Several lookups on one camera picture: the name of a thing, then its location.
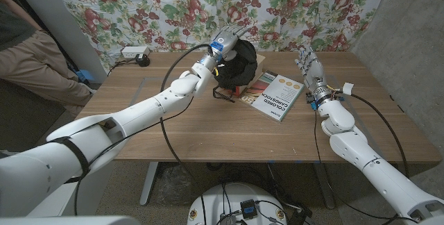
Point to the wooden box with slot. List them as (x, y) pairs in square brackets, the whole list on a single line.
[(259, 63)]

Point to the blue floor object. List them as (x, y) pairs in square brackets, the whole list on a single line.
[(84, 75)]

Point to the fruit print backdrop cloth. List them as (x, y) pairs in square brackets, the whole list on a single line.
[(138, 6)]

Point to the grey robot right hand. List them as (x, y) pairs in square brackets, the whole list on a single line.
[(315, 77)]

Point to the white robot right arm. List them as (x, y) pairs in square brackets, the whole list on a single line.
[(367, 159)]

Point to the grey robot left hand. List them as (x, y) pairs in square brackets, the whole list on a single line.
[(223, 44)]

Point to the colored cardstock book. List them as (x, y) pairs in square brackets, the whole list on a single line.
[(281, 96)]

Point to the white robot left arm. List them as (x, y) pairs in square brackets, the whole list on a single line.
[(121, 121)]

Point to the white pillar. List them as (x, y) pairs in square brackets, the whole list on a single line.
[(66, 27)]

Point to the black module with blue label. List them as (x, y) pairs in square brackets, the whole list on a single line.
[(248, 208)]

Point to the black shorts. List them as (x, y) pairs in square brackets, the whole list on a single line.
[(239, 68)]

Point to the white power strip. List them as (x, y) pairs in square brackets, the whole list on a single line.
[(133, 51)]

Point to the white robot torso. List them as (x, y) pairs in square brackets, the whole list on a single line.
[(215, 204)]

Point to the clear plastic bag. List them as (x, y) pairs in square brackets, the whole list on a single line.
[(175, 183)]

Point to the black power adapter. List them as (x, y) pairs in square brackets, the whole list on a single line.
[(143, 61)]

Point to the person in khaki trousers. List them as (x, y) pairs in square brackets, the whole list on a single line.
[(31, 62)]

